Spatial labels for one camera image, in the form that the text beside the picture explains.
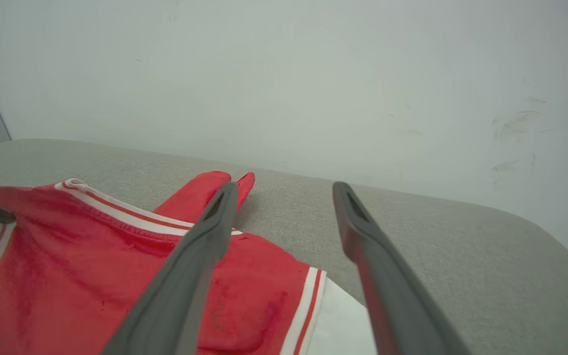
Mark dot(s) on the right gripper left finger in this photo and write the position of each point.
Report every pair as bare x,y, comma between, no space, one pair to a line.
175,305

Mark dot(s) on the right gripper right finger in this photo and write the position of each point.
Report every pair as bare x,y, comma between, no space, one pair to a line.
397,305

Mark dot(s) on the red and white shirt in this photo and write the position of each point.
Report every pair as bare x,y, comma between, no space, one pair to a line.
67,276

